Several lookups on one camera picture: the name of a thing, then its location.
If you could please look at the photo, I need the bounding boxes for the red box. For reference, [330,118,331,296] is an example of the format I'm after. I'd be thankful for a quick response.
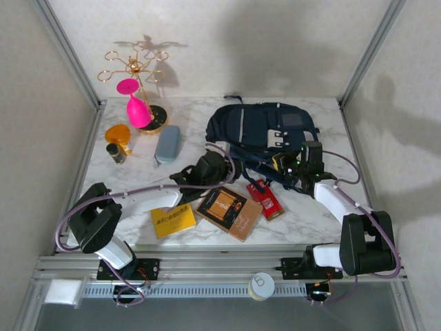
[245,179,286,221]

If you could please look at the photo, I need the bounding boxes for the brown and black book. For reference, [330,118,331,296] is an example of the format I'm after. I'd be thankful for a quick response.
[195,186,263,243]

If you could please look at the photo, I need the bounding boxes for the navy blue backpack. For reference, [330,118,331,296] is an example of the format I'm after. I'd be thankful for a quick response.
[205,95,320,194]

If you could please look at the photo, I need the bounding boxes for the grey-blue pencil case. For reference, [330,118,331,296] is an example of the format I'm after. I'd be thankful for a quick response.
[154,125,182,163]

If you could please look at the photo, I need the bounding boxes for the yellow book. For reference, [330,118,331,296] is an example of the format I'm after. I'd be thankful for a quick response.
[150,203,197,240]

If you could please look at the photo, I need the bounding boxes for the gold wine glass rack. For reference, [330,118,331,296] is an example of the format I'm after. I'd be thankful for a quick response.
[97,40,170,135]

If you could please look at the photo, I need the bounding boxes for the pink wine glass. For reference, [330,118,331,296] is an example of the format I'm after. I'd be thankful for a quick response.
[116,78,153,128]

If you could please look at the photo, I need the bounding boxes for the small dark spice jar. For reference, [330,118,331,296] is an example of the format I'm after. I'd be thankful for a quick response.
[105,143,127,166]

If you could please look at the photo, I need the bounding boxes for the orange wine glass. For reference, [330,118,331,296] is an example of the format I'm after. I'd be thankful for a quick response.
[105,124,134,155]

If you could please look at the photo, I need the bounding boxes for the silver tin can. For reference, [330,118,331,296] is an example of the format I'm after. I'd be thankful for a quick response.
[248,272,276,302]

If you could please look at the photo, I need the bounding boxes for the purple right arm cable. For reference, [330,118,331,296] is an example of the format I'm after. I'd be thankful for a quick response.
[308,150,404,306]

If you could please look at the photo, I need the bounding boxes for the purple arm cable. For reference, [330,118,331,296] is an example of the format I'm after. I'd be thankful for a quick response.
[308,150,404,306]
[54,141,238,308]

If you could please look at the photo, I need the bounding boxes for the aluminium side rail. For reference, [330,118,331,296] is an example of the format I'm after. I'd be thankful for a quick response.
[54,101,107,256]
[339,99,390,254]

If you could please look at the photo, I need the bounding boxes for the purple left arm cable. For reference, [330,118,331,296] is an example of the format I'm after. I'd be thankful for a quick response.
[54,141,238,308]

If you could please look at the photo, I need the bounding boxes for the aluminium frame cross rail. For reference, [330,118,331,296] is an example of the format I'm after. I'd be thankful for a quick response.
[30,253,409,284]

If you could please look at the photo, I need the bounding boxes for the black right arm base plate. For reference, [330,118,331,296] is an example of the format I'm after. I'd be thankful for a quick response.
[281,257,344,280]

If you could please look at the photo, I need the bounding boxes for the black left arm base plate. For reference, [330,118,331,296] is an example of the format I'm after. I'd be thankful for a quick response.
[96,257,161,281]

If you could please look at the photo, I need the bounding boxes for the grey slotted cable duct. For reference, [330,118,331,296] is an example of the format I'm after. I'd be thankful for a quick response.
[81,283,307,298]

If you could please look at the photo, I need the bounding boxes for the aluminium frame post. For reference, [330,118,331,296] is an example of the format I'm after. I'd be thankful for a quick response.
[30,0,107,110]
[339,0,407,108]

